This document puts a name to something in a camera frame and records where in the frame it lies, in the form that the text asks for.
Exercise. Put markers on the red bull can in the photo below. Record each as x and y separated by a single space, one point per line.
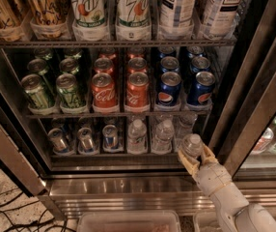
59 142
110 138
86 143

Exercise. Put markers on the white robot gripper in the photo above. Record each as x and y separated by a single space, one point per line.
210 177

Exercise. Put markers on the front right Coca-Cola can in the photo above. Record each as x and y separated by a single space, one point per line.
137 87

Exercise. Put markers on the second row right green can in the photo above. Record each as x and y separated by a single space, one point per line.
69 65

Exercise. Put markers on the Red Bull can right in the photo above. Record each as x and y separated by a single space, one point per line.
110 138

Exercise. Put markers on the left tea bottle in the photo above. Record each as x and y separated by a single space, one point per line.
176 14

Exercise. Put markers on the front right Pepsi can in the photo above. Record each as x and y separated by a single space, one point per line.
201 88

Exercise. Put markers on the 7up bottle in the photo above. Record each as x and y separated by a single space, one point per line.
89 13
133 13

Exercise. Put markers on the Red Bull can middle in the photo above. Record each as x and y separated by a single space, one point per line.
86 143

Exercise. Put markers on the second row green can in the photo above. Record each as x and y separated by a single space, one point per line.
40 67
69 65

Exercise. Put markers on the left 7up bottle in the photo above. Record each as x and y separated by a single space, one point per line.
89 13

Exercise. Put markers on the second row right Coca-Cola can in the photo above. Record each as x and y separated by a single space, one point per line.
137 65

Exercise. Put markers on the upper wire shelf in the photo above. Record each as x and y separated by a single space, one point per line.
149 43

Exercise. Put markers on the second row left Coca-Cola can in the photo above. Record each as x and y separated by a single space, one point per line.
103 65

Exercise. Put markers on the clear water bottle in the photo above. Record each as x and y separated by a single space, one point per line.
162 139
192 145
136 137

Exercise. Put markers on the front right green can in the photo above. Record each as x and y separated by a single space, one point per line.
69 91

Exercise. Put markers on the front left Coca-Cola can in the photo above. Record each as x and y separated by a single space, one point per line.
103 90

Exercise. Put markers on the second row coca-cola can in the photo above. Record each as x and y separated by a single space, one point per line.
137 65
103 65

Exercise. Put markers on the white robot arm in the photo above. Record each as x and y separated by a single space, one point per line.
234 212

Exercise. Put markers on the second row pepsi can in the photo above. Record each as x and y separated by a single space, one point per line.
199 64
169 64

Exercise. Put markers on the clear plastic bin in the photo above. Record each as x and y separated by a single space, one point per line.
130 221
207 221

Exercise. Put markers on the wire shelf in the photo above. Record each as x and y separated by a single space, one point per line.
115 114
149 43

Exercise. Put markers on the second row left green can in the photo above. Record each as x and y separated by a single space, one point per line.
40 67

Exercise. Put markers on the second row left Pepsi can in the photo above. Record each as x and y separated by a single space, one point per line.
169 64

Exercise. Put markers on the front left green can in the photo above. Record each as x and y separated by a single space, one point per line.
36 91

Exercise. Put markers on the glass fridge door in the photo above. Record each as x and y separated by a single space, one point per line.
253 118

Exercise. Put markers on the front left Pepsi can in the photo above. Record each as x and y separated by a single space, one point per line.
168 89

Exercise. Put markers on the middle wire shelf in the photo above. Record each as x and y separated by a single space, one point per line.
115 114

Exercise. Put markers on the right 7up bottle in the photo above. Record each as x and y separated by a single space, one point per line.
133 13

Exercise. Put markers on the right tea bottle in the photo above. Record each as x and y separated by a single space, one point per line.
218 17

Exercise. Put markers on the second row right Pepsi can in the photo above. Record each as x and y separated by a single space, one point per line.
199 64

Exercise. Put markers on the tea bottle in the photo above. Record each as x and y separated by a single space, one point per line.
218 17
176 14

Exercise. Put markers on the left clear plastic bin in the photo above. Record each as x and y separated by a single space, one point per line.
130 221

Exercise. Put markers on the right clear plastic bin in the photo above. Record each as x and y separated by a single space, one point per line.
207 221

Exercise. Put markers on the Red Bull can left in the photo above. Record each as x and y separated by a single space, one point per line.
59 142

